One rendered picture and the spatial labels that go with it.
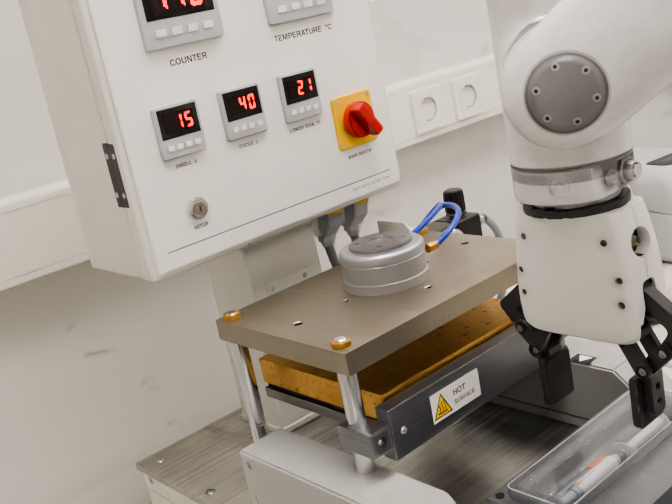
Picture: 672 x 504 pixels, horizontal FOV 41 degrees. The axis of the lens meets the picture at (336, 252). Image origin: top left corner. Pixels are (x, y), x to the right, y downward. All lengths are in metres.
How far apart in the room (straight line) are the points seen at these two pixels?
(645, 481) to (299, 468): 0.27
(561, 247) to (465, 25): 1.04
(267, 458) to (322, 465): 0.06
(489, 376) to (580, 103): 0.33
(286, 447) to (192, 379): 0.53
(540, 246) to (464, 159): 0.99
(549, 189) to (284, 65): 0.37
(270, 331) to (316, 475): 0.12
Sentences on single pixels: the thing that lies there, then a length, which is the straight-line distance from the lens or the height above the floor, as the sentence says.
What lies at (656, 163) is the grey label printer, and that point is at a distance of 1.75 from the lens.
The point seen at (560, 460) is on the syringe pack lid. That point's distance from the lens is 0.72.
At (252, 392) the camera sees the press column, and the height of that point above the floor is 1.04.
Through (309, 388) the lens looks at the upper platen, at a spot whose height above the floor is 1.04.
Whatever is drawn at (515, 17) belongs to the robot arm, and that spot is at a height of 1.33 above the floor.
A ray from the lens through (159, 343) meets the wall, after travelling 1.29.
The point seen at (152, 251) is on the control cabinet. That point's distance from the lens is 0.83.
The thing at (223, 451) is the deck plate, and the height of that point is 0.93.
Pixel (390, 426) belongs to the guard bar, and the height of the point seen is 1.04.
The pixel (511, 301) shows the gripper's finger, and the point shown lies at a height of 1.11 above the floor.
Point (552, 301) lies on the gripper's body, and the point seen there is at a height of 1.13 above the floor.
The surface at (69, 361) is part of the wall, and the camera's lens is 1.24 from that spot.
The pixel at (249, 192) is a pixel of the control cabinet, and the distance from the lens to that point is 0.88.
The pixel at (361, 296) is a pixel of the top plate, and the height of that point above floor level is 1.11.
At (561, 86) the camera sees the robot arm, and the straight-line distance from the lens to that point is 0.53.
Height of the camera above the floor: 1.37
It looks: 16 degrees down
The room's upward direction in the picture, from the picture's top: 11 degrees counter-clockwise
